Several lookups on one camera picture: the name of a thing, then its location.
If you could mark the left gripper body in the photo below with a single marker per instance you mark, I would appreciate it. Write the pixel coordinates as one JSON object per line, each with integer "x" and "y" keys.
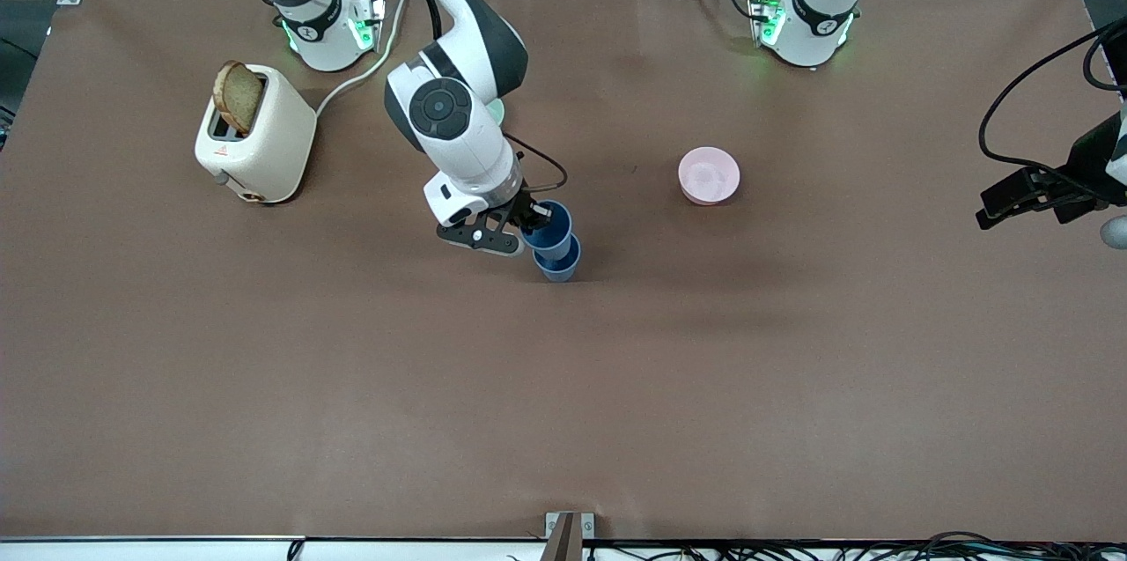
{"x": 1085, "y": 163}

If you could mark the blue plastic cup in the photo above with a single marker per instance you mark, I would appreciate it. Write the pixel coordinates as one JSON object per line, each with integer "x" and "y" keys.
{"x": 559, "y": 270}
{"x": 555, "y": 239}

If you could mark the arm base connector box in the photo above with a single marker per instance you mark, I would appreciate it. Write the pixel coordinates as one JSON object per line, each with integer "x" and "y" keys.
{"x": 766, "y": 15}
{"x": 370, "y": 15}

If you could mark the green bowl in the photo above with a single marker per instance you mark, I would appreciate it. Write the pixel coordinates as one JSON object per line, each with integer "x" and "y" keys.
{"x": 497, "y": 114}

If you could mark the pink bowl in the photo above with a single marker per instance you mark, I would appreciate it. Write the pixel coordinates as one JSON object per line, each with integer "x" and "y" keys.
{"x": 709, "y": 176}

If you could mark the cream white toaster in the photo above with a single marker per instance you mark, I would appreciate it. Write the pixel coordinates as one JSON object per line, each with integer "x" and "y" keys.
{"x": 273, "y": 147}

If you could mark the brown bread slice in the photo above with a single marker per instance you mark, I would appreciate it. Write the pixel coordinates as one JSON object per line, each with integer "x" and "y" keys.
{"x": 238, "y": 99}

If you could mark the grey metal camera bracket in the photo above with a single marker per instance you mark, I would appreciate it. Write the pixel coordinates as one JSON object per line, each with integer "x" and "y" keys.
{"x": 563, "y": 539}

